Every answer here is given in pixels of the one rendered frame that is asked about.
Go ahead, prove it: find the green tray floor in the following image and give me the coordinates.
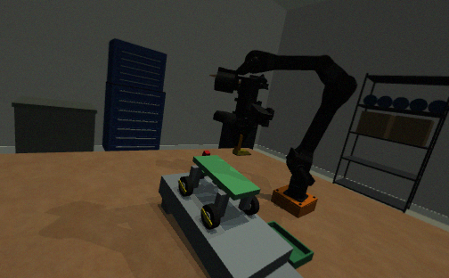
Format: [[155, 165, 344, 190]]
[[272, 227, 305, 261]]

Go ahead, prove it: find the green trolley with black wheels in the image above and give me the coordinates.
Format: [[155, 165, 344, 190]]
[[178, 155, 261, 230]]

